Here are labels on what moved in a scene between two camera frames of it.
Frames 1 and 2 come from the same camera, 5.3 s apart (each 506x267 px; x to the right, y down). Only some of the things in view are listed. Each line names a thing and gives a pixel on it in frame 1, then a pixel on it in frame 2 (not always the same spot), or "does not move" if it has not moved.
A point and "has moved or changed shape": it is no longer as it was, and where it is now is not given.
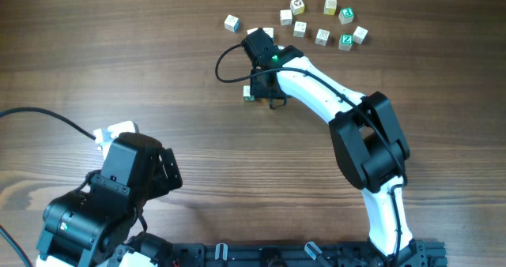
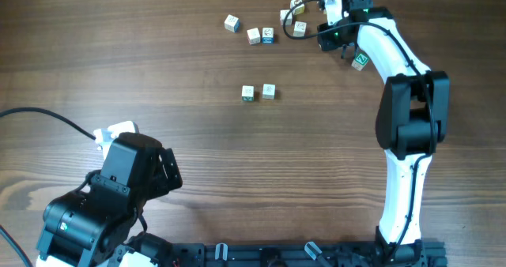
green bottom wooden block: (247, 93) does not move
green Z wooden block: (345, 41) has moved or changed shape
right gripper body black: (262, 92) to (334, 41)
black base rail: (427, 253) does not move
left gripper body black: (159, 186) does not move
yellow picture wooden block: (296, 6) does not move
